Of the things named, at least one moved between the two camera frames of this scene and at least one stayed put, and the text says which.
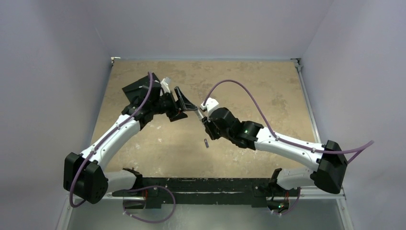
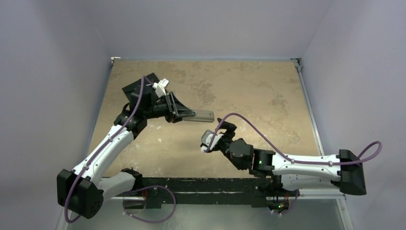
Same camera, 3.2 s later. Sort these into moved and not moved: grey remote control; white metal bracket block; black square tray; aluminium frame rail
Moved: grey remote control; white metal bracket block
Not moved: black square tray; aluminium frame rail
